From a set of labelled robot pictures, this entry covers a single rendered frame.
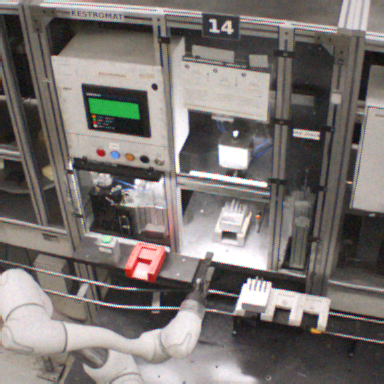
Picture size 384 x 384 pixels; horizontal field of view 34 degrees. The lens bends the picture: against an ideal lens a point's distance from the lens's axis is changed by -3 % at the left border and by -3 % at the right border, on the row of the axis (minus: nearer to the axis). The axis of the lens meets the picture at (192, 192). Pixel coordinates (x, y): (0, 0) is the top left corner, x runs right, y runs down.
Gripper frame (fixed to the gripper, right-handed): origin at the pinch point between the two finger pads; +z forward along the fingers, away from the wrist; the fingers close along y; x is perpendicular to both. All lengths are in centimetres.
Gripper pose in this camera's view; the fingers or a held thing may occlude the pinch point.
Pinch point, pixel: (208, 265)
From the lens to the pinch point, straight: 244.6
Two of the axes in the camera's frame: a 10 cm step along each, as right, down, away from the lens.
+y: -0.4, -7.4, -6.7
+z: 2.8, -6.5, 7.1
